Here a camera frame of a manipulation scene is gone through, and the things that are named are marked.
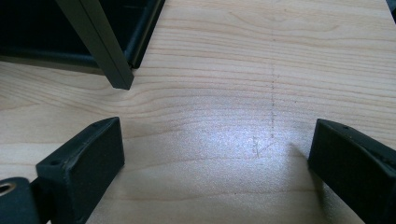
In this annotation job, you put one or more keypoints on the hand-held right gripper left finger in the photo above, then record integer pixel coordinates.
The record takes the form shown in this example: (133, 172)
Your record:
(90, 161)

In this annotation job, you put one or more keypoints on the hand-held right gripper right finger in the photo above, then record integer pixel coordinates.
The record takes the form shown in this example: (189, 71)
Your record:
(355, 168)

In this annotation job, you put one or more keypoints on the black two-tier metal rack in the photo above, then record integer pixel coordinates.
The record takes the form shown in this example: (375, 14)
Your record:
(102, 46)

